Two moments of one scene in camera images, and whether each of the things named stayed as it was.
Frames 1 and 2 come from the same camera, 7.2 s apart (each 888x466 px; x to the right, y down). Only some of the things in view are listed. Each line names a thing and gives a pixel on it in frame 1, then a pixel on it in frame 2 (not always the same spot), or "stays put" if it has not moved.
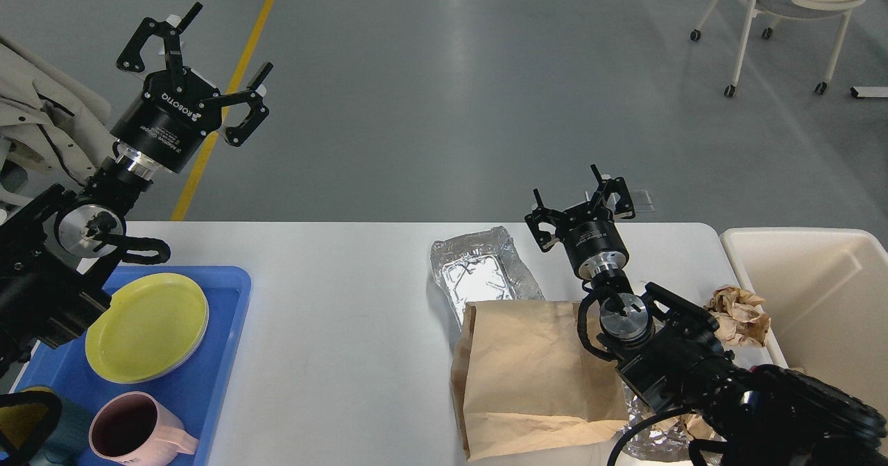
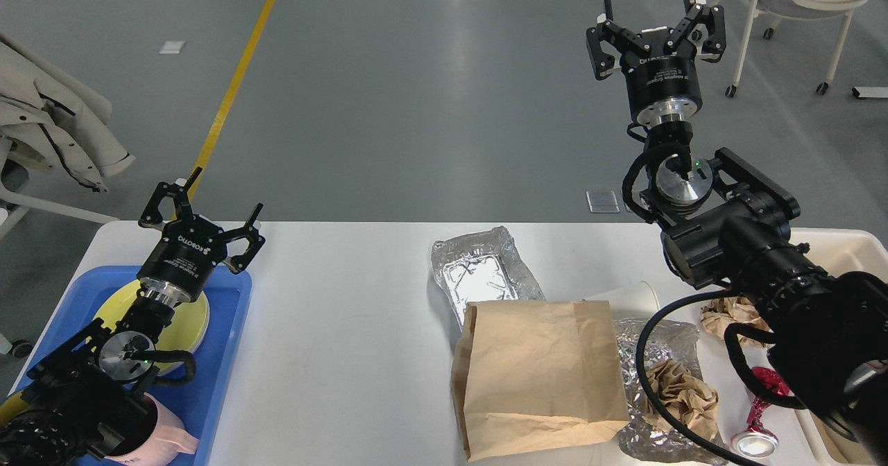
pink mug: x=137 y=428 stays put
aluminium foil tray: x=484 y=265 stays put
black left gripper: x=164 y=124 -> x=184 y=256
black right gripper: x=591 y=240 -> x=655 y=75
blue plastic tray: x=195 y=394 stays put
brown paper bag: x=522 y=378 stays put
